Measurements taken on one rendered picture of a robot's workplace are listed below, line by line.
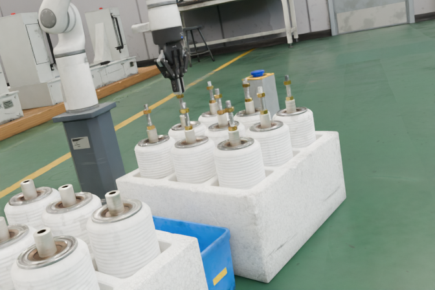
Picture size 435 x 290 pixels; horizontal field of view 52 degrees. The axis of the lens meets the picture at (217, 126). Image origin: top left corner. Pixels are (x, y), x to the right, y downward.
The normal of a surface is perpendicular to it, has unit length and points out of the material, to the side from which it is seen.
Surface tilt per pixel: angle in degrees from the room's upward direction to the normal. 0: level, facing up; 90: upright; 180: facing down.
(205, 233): 88
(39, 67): 90
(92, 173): 90
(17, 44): 90
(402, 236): 0
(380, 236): 0
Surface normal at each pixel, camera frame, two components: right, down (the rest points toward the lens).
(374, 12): -0.28, 0.28
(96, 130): 0.47, 0.14
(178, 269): 0.79, 0.00
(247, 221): -0.60, 0.29
